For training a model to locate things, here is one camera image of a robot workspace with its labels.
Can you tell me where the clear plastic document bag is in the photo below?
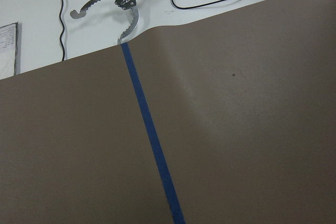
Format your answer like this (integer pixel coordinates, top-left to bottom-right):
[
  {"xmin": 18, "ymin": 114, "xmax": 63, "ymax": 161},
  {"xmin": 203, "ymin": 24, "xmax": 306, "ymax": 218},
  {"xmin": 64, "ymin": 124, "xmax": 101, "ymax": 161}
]
[{"xmin": 0, "ymin": 22, "xmax": 22, "ymax": 80}]

